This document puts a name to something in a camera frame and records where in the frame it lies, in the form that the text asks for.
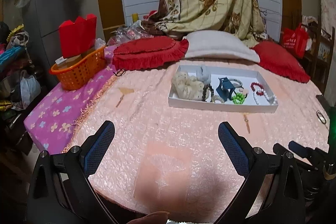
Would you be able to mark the white plastic bag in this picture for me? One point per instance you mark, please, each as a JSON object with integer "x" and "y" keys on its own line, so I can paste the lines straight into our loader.
{"x": 100, "y": 43}

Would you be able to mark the red ruffled pillow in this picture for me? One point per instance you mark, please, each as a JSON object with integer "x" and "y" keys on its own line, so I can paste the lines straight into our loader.
{"x": 147, "y": 52}

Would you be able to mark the plain red pillow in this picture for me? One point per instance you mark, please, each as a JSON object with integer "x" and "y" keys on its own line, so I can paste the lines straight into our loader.
{"x": 281, "y": 60}

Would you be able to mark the orange plastic basket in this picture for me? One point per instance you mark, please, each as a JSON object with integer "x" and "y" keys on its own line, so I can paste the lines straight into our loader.
{"x": 76, "y": 74}

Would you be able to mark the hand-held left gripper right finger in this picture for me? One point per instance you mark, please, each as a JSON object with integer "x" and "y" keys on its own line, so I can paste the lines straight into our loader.
{"x": 235, "y": 150}

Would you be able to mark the floral curtain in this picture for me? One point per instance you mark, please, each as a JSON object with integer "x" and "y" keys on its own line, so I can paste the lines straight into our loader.
{"x": 328, "y": 3}

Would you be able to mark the grey refrigerator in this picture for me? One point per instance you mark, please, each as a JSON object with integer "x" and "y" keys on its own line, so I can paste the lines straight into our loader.
{"x": 52, "y": 3}

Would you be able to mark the white pillow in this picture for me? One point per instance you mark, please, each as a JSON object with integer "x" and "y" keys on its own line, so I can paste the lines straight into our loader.
{"x": 218, "y": 45}

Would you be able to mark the red shopping bag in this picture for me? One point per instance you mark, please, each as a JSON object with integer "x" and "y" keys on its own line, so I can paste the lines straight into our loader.
{"x": 294, "y": 40}

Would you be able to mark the red paper bag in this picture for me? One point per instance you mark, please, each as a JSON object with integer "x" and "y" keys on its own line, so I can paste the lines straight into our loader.
{"x": 76, "y": 35}

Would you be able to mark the pink quilted bedspread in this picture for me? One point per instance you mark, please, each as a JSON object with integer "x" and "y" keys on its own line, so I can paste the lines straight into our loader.
{"x": 170, "y": 134}

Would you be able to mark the clear plastic bag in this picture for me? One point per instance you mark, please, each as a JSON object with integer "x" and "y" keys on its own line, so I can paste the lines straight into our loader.
{"x": 131, "y": 32}

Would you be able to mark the pile of clothes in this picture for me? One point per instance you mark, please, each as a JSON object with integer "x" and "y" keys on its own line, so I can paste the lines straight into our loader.
{"x": 15, "y": 77}

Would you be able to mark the grey scrunchie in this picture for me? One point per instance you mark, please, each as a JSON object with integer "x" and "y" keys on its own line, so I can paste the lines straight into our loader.
{"x": 204, "y": 74}

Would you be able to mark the blue hair claw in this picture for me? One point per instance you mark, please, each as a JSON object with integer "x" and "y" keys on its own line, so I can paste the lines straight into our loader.
{"x": 223, "y": 88}

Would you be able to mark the white cardboard box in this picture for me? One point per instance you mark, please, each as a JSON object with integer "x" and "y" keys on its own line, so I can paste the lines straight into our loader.
{"x": 228, "y": 73}

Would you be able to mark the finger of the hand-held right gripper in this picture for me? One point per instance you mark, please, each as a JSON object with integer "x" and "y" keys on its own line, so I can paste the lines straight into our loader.
{"x": 298, "y": 149}
{"x": 279, "y": 149}

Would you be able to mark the person's left hand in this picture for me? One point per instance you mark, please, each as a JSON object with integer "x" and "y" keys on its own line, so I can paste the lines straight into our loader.
{"x": 149, "y": 218}

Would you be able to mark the cream polka dot scrunchie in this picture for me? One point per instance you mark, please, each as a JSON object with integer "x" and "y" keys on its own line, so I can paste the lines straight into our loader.
{"x": 186, "y": 86}

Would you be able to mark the wooden chair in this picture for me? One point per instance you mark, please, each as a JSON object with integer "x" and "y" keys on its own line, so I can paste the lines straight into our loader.
{"x": 312, "y": 58}

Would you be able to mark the purple floral bed sheet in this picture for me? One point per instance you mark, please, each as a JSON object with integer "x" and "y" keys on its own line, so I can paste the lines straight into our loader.
{"x": 57, "y": 108}

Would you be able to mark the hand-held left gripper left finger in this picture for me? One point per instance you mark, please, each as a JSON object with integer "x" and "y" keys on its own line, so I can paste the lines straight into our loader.
{"x": 99, "y": 150}

